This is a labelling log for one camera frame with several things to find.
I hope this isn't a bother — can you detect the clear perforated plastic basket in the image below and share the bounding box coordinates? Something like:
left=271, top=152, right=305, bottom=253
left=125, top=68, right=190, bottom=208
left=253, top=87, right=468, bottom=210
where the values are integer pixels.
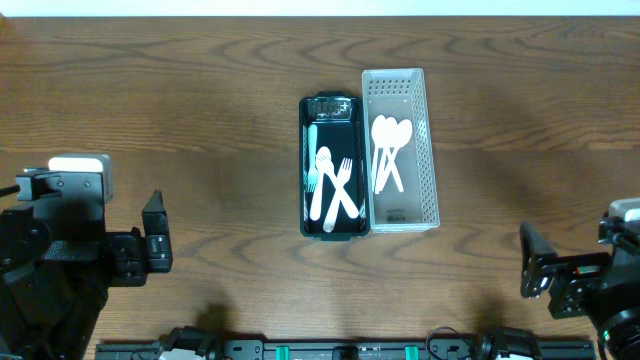
left=362, top=68, right=440, bottom=233

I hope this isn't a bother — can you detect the mint green plastic fork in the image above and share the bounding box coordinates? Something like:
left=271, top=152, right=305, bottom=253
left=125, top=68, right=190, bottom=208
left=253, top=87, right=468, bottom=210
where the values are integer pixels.
left=307, top=124, right=318, bottom=192

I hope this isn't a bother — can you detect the white plastic fork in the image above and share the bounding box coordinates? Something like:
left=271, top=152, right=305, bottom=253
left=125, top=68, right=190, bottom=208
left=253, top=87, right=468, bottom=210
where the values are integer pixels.
left=323, top=158, right=353, bottom=233
left=316, top=146, right=359, bottom=223

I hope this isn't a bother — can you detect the dark green plastic basket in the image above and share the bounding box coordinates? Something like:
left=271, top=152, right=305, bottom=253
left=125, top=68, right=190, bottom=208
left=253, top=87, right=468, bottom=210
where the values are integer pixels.
left=299, top=92, right=370, bottom=241

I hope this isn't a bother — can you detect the white plastic spoon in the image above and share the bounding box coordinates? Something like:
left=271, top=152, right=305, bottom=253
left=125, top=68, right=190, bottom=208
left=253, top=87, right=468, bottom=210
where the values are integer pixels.
left=310, top=146, right=331, bottom=221
left=380, top=117, right=402, bottom=187
left=372, top=115, right=413, bottom=194

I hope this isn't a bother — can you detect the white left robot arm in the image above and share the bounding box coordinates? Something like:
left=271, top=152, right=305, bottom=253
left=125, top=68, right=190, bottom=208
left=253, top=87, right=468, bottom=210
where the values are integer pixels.
left=1, top=168, right=173, bottom=359

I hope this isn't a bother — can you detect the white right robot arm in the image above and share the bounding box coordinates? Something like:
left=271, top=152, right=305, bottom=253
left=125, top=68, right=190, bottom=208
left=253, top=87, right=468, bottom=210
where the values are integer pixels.
left=519, top=214, right=639, bottom=360

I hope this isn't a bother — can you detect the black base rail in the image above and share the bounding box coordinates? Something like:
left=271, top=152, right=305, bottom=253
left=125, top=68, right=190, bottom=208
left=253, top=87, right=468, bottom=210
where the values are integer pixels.
left=95, top=327, right=597, bottom=360

